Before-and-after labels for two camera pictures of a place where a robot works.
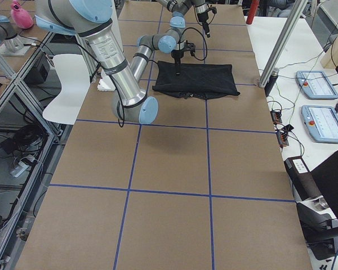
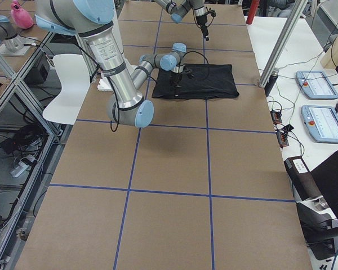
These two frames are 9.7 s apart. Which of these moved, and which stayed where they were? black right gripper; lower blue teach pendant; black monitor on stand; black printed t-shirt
Moved: black right gripper
Stayed: lower blue teach pendant; black monitor on stand; black printed t-shirt
